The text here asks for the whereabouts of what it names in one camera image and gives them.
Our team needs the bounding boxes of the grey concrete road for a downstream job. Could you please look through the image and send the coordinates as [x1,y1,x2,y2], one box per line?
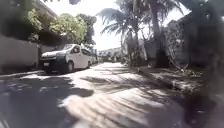
[0,61,201,128]

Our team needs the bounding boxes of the white van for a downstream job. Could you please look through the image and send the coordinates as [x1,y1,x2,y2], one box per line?
[39,43,94,75]

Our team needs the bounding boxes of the palm tree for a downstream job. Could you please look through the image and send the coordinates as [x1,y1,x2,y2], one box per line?
[96,0,184,69]

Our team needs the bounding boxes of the green leafy tree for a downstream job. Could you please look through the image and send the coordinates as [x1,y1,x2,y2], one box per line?
[49,13,98,46]

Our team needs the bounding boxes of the raised dirt verge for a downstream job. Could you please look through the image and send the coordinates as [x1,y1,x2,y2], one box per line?
[136,65,224,101]

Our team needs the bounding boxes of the grey stone wall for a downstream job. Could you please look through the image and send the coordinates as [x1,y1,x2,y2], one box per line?
[141,13,224,69]

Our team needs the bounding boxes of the grey concrete wall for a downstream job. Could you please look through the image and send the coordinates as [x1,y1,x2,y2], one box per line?
[0,34,56,73]

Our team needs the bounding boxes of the building behind wall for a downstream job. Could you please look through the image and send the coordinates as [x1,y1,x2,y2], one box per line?
[0,0,64,46]

